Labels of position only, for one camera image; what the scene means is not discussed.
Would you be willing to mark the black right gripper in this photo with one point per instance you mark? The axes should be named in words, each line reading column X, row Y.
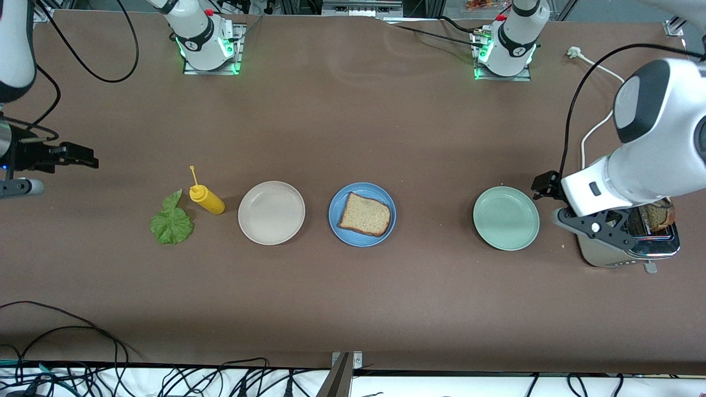
column 28, row 155

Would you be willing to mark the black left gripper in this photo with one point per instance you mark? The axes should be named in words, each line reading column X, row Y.
column 545, row 184

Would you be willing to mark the green lettuce leaf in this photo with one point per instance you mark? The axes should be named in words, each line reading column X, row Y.
column 172, row 223

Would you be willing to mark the brown bread slice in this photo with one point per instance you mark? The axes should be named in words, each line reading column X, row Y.
column 659, row 218
column 365, row 215

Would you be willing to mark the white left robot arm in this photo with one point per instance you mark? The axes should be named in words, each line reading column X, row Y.
column 662, row 143

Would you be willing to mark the mint green plate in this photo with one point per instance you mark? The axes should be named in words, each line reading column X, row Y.
column 506, row 218

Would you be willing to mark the blue plate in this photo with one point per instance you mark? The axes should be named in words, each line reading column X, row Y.
column 361, row 241

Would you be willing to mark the beige plate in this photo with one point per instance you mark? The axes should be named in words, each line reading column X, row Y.
column 271, row 213

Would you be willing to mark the beige chrome toaster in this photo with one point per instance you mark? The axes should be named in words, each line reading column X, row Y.
column 604, row 259

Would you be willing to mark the yellow mustard squeeze bottle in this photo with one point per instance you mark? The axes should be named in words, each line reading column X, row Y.
column 208, row 201

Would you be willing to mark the orange snack packet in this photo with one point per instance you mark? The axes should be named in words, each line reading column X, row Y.
column 480, row 4

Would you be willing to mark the grey metal box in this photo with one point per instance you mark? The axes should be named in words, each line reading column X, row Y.
column 361, row 8

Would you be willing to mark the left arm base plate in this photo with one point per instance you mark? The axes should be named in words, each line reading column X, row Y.
column 524, row 77

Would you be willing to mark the aluminium table frame rail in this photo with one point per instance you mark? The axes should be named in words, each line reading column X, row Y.
column 44, row 15

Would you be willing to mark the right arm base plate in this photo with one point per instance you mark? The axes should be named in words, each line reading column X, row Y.
column 238, row 49

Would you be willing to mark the small metal corner bracket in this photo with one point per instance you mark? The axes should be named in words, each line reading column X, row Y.
column 674, row 27

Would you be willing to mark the aluminium profile with bracket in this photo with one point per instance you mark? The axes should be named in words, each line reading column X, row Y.
column 339, row 380

